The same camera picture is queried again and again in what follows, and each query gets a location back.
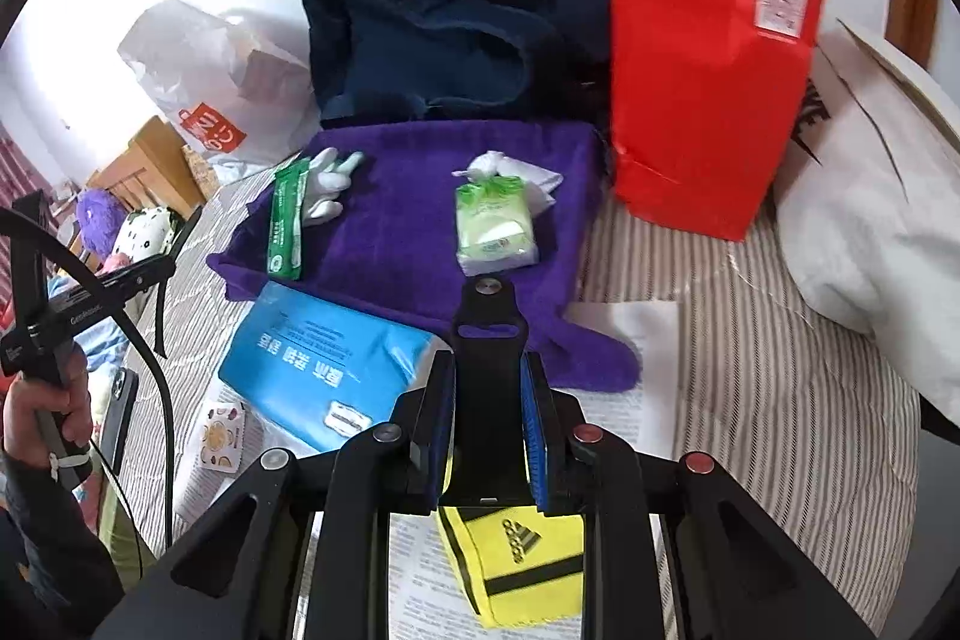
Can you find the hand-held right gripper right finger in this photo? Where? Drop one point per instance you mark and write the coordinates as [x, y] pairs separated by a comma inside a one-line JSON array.
[[536, 437]]

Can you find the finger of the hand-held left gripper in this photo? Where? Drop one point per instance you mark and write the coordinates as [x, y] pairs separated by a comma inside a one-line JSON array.
[[150, 276]]

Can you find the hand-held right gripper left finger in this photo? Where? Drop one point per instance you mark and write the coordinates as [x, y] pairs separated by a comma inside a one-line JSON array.
[[444, 430]]

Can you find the yellow sports armband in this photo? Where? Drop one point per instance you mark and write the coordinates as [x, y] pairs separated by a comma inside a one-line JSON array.
[[517, 565]]

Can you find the blue tissue pack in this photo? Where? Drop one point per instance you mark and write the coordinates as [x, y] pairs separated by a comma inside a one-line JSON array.
[[322, 362]]

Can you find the fruit print packet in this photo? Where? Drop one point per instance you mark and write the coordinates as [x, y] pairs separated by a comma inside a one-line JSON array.
[[217, 437]]

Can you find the white and mint gloves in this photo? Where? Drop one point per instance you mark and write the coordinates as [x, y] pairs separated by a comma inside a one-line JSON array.
[[326, 183]]

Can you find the purple towel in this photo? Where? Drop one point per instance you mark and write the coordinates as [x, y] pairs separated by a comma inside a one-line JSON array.
[[397, 235]]

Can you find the green tissue packet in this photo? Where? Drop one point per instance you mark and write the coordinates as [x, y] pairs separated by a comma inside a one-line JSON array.
[[495, 227]]

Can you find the white tissue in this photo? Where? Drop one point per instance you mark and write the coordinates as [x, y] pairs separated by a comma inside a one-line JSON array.
[[525, 171]]

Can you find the person's left forearm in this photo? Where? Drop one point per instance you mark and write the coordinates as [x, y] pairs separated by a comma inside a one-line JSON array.
[[52, 557]]

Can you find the person's left hand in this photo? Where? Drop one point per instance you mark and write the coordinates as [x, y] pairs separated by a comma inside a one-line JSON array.
[[22, 422]]

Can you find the white black-print pillow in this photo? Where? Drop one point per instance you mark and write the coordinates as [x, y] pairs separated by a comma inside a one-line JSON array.
[[146, 231]]

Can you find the purple plush toy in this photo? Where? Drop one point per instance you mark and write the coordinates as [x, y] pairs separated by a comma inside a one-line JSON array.
[[97, 220]]

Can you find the wooden headboard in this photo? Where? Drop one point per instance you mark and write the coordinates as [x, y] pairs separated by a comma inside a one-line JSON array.
[[157, 160]]

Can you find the newspaper sheet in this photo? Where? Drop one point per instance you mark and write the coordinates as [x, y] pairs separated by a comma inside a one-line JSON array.
[[622, 347]]

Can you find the black smartphone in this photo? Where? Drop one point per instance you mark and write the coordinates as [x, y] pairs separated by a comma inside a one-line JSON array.
[[116, 415]]

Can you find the red plaid curtain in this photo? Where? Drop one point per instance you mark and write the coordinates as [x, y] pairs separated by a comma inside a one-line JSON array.
[[19, 168]]

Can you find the white plastic shopping bag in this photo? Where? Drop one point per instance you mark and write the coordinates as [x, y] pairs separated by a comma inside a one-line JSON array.
[[195, 78]]

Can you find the light green blanket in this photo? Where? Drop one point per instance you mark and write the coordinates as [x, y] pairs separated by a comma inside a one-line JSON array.
[[120, 535]]

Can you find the white canvas bag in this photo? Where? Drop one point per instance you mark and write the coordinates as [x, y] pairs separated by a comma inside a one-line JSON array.
[[870, 220]]

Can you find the red paper bag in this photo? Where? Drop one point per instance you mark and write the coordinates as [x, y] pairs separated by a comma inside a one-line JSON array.
[[697, 55]]

